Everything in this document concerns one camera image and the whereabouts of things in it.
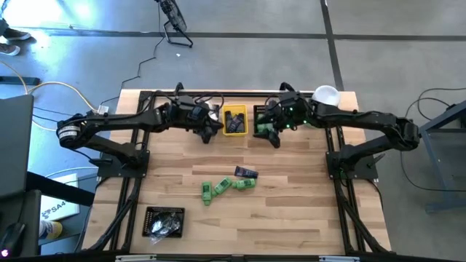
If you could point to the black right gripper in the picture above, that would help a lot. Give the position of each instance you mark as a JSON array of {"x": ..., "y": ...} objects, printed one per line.
[{"x": 291, "y": 111}]

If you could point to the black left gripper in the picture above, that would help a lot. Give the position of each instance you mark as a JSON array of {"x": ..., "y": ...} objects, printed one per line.
[{"x": 193, "y": 113}]

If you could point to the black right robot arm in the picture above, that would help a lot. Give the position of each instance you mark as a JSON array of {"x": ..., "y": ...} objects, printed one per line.
[{"x": 364, "y": 120}]

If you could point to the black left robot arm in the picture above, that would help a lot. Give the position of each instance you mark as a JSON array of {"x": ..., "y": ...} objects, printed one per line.
[{"x": 120, "y": 119}]

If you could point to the small black plastic basket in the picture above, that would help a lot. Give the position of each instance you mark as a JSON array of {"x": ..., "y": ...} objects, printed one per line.
[
  {"x": 256, "y": 109},
  {"x": 218, "y": 114}
]

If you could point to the yellow plastic basket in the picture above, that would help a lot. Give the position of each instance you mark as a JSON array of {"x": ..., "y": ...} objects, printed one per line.
[{"x": 235, "y": 108}]

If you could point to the wide black plastic basket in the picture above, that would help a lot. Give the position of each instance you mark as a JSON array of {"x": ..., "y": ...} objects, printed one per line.
[{"x": 145, "y": 218}]

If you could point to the grey power box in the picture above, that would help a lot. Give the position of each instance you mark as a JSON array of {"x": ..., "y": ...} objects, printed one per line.
[{"x": 103, "y": 109}]

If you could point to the black floor fan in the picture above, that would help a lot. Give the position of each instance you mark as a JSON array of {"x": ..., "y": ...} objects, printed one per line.
[{"x": 174, "y": 18}]

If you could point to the black desk bar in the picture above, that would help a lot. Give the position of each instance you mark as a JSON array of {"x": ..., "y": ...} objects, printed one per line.
[{"x": 60, "y": 189}]

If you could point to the white cardboard box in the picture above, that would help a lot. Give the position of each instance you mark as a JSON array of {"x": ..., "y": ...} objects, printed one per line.
[{"x": 60, "y": 213}]

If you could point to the white and yellow object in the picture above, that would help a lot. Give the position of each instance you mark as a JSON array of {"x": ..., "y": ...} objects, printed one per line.
[{"x": 51, "y": 230}]

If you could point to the grey flat panel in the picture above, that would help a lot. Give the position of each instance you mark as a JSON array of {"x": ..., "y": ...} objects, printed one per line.
[{"x": 14, "y": 145}]

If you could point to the black floor bar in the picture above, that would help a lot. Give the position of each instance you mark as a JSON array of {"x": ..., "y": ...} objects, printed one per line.
[{"x": 18, "y": 80}]

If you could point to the person's shoe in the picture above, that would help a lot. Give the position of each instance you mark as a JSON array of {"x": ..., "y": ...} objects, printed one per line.
[
  {"x": 9, "y": 49},
  {"x": 16, "y": 34}
]

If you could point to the black computer mouse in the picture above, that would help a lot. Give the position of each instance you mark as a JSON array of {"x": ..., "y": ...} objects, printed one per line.
[{"x": 11, "y": 236}]

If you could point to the black aluminium table frame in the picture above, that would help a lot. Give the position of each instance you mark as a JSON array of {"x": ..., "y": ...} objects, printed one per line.
[{"x": 247, "y": 94}]

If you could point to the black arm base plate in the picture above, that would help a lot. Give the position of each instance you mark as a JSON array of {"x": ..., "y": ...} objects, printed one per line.
[
  {"x": 109, "y": 169},
  {"x": 366, "y": 167}
]

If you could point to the silver table bracket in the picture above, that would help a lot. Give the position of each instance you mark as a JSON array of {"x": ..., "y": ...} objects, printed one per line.
[
  {"x": 135, "y": 258},
  {"x": 338, "y": 259}
]

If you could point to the blue-grey cart frame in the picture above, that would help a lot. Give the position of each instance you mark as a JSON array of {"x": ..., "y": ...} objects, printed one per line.
[{"x": 446, "y": 115}]

